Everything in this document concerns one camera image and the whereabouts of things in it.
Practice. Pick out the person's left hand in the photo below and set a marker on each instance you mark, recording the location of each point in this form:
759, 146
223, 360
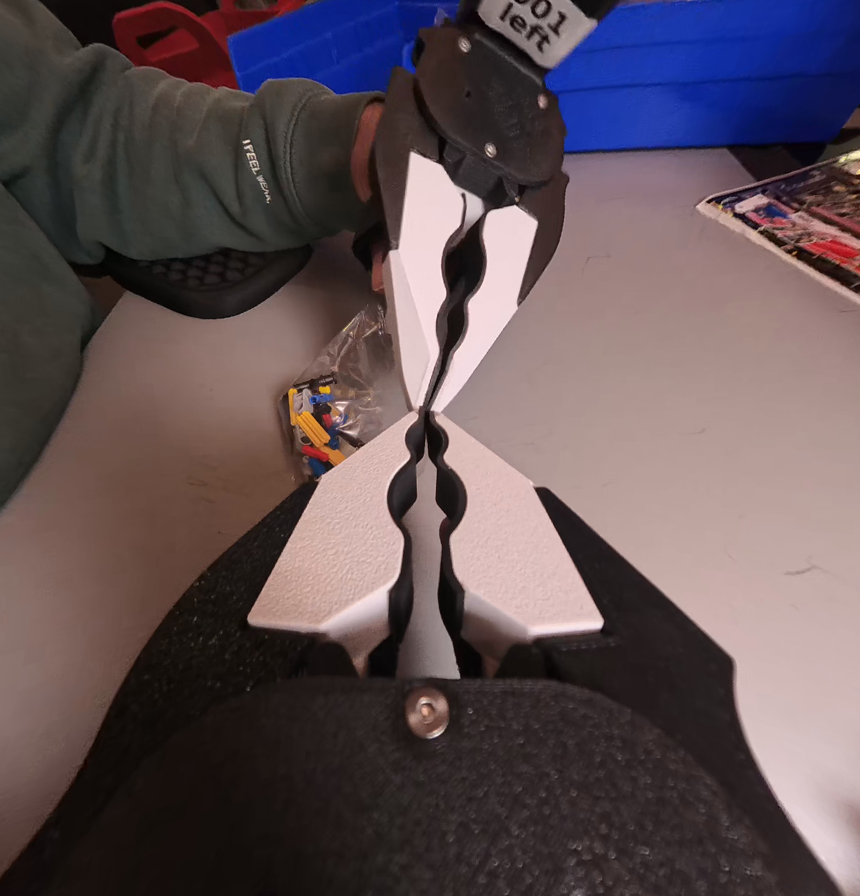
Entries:
365, 161

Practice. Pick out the blue plastic bin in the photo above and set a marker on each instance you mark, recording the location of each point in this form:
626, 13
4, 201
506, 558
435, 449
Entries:
318, 49
717, 84

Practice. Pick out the clear bag of lego pieces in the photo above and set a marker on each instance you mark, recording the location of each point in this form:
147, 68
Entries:
318, 427

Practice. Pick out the lego instruction booklet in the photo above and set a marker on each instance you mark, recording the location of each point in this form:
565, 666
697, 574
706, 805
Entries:
808, 210

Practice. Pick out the person's left forearm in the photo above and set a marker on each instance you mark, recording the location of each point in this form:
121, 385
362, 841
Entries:
157, 140

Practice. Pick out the red felt tote bag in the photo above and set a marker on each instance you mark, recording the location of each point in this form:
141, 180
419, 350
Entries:
171, 35

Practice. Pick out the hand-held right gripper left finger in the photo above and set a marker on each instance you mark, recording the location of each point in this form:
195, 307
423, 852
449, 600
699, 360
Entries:
332, 553

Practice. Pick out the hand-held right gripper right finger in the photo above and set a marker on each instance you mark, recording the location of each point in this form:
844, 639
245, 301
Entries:
521, 553

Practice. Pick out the black mesh chair armrest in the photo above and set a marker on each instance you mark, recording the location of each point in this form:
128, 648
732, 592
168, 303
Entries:
206, 280

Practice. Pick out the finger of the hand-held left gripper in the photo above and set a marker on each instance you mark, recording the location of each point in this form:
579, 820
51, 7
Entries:
423, 231
503, 266

